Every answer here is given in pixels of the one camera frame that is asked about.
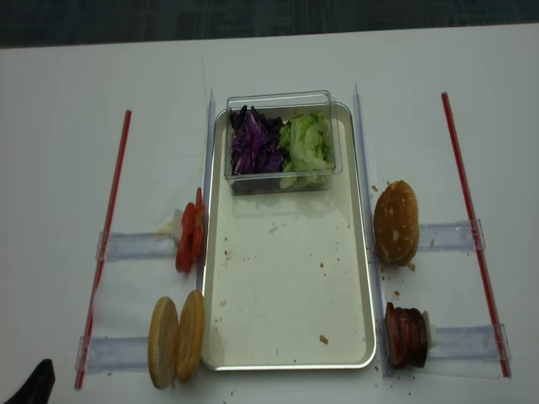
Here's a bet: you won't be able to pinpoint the white stopper block tomato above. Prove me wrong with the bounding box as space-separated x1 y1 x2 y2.
169 209 183 244

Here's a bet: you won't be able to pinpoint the right red tape strip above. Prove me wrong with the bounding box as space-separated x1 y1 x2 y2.
441 92 512 379

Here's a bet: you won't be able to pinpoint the purple cabbage pieces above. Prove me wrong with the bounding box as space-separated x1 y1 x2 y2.
229 105 285 175

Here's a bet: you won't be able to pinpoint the left red tape strip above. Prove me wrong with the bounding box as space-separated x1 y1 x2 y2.
74 110 132 391

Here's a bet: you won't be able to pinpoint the red tape strip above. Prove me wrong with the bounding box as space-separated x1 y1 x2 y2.
441 92 512 379
74 110 132 391

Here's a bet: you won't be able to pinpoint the left long clear rail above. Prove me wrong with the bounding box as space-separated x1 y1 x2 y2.
196 89 216 292

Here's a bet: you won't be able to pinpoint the clear holder upper right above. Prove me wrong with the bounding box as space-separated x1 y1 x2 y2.
418 220 485 252

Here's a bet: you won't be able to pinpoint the top burger bun front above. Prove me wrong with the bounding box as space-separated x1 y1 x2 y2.
373 180 420 266

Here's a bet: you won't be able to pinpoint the clear holder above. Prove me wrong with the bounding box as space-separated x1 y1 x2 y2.
95 232 177 262
75 337 148 373
428 324 512 361
418 220 485 252

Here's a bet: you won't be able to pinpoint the red tomato slices stack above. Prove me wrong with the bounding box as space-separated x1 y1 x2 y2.
175 187 205 274

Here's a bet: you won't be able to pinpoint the clear holder lower right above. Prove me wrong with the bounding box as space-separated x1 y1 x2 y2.
428 324 512 361

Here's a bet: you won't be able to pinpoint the clear holder lower left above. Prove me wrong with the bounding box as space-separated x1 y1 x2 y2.
75 337 148 373

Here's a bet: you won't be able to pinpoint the clear plastic salad box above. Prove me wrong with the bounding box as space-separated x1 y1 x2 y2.
224 90 343 195

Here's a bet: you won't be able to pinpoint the clear holder upper left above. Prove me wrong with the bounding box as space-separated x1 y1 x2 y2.
95 232 177 262

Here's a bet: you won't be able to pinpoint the white stopper block meat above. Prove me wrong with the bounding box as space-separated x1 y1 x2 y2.
421 311 436 349

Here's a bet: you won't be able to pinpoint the green lettuce pieces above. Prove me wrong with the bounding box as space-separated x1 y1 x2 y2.
279 112 332 190

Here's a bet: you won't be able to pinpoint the white metal tray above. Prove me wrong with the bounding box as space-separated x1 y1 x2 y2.
202 104 376 371

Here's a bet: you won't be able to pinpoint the red meat patty stack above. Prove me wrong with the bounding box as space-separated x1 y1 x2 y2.
384 302 429 369

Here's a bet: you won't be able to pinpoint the bun slice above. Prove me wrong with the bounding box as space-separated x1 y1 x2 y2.
147 296 179 390
175 290 205 382

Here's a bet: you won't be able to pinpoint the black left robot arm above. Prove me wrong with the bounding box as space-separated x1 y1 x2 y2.
5 359 56 404

